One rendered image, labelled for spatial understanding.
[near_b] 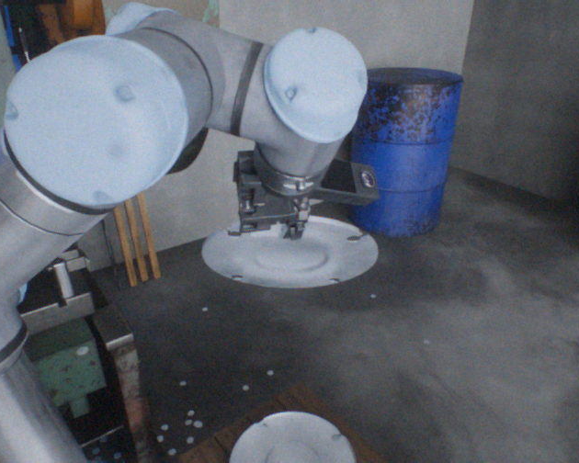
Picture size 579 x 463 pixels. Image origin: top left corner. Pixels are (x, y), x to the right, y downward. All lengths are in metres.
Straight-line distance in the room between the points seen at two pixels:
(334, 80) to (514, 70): 3.44
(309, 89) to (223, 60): 0.07
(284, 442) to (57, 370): 0.54
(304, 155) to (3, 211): 0.21
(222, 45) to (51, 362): 0.90
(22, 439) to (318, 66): 0.56
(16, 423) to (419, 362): 1.59
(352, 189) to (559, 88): 3.14
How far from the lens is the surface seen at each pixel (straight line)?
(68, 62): 0.23
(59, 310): 1.20
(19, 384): 0.67
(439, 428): 1.80
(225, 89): 0.36
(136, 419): 1.26
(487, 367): 2.08
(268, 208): 0.52
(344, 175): 0.54
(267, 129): 0.37
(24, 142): 0.25
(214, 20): 0.83
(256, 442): 1.23
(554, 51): 3.63
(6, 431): 0.69
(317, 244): 0.72
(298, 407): 1.32
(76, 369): 1.19
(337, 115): 0.34
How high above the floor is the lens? 1.34
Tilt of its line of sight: 28 degrees down
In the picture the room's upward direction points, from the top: straight up
